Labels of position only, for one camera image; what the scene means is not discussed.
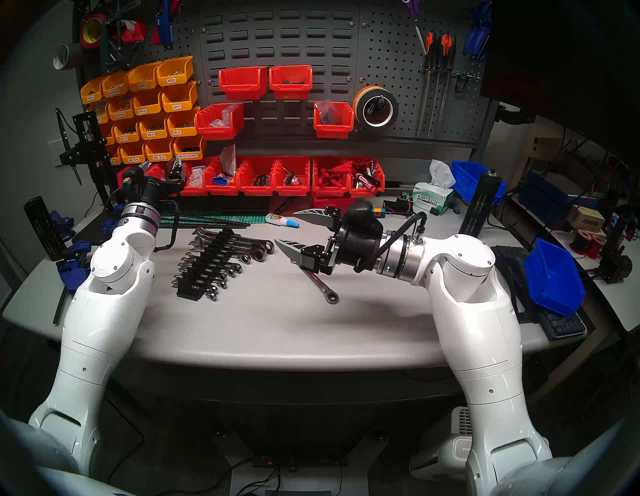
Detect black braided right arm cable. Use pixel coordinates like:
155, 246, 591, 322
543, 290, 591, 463
354, 212, 430, 274

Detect small cardboard box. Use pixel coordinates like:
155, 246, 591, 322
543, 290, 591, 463
567, 205, 606, 233

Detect dark blue crate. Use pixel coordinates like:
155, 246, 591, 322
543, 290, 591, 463
519, 170, 576, 226

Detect green cutting mat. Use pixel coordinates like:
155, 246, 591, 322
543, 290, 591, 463
159, 213, 268, 227

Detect yellow bin labelled M3-12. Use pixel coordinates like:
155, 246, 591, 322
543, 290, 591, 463
112, 118, 143, 144

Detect yellow bin labelled M4X4X6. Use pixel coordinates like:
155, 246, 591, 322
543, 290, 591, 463
107, 95, 136, 121

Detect blue handled pliers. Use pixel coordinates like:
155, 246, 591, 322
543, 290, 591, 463
462, 2, 493, 62

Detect blue plastic bin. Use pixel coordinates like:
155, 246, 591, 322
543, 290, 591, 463
524, 237, 586, 317
451, 160, 507, 205

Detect yellow bin labelled M3X6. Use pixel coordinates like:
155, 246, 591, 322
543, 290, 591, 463
156, 56, 194, 87

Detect grey duct tape roll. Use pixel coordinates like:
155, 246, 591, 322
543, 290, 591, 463
52, 42, 83, 71

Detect yellow bin labelled M2.5-5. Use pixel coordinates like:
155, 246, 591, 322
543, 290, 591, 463
145, 137, 177, 162

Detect yellow bin labelled M3-4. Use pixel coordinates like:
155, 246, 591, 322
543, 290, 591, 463
161, 81, 198, 113

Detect clear plastic parts box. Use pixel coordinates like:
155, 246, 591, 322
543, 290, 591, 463
209, 105, 241, 128

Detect black ribbed cylinder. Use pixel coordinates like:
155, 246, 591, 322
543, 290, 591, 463
458, 168, 506, 238
23, 196, 68, 262

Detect red hanging storage bin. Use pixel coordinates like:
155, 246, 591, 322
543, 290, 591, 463
194, 103, 245, 141
218, 66, 269, 101
269, 65, 314, 100
313, 101, 355, 139

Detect largest chrome racked wrench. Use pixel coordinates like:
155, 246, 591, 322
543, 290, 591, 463
192, 226, 276, 254

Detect yellow bin labelled M4-0.7 HEX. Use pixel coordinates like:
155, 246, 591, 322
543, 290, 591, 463
173, 134, 207, 161

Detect large orange white tape roll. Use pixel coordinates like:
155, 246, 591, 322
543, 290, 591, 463
352, 85, 400, 132

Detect silver combination wrench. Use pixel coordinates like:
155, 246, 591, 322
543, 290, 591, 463
299, 267, 340, 305

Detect chrome racked ratchet wrench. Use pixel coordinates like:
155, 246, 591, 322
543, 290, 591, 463
180, 251, 244, 276
177, 260, 237, 279
174, 270, 229, 291
188, 236, 268, 263
186, 243, 252, 265

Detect black battery holder red wires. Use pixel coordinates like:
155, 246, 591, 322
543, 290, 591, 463
382, 192, 416, 217

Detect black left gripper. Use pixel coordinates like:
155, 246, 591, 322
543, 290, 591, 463
122, 158, 187, 208

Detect red wire spool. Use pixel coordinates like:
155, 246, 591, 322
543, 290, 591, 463
570, 230, 603, 260

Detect black screw clamp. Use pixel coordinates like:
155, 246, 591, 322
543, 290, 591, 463
99, 7, 146, 76

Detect black power strip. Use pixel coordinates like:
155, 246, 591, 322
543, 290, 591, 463
252, 452, 348, 472

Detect black bench device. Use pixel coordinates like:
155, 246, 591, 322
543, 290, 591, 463
595, 215, 635, 285

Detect yellow bin labelled M3X5X4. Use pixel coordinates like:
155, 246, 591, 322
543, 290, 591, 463
80, 76, 107, 104

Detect white Coway air purifier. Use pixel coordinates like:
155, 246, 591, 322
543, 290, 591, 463
409, 406, 473, 482

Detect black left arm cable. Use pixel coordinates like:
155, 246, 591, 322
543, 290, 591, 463
154, 199, 182, 252

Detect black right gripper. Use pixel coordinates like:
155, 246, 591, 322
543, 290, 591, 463
274, 200, 390, 276

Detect yellow bin labelled M4-6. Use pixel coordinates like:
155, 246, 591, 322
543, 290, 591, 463
131, 88, 165, 116

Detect black computer monitor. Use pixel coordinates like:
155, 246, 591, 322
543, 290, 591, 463
480, 0, 640, 161

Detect black computer keyboard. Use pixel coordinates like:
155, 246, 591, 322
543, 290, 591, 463
490, 245, 587, 340

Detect Kimtech tissue box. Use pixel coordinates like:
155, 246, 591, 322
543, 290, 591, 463
412, 160, 457, 216

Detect black wrench holder rack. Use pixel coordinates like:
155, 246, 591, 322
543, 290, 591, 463
175, 229, 238, 302

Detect black flat frame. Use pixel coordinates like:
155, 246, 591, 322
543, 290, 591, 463
500, 252, 543, 325

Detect black soldering iron pen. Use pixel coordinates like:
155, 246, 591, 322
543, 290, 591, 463
55, 107, 83, 187

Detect yellow bin labelled M3X8 BAD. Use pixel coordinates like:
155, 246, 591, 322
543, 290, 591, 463
101, 71, 132, 99

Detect red yellow tape roll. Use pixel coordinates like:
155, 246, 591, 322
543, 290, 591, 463
80, 12, 108, 50

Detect smallest chrome racked wrench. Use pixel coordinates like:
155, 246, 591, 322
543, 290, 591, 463
171, 280, 219, 302

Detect yellow bin labelled M3-8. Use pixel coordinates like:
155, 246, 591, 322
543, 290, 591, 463
139, 113, 171, 141

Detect yellow bin labelled M2.5-6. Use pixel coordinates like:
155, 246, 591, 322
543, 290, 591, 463
119, 141, 149, 165

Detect yellow bin labelled M3-6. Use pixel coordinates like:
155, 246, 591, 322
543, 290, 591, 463
166, 107, 201, 138

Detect grey pegboard back panel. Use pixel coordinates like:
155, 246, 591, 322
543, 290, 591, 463
75, 0, 501, 148

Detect black soldering iron stand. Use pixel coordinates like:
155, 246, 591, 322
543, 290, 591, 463
59, 111, 118, 206

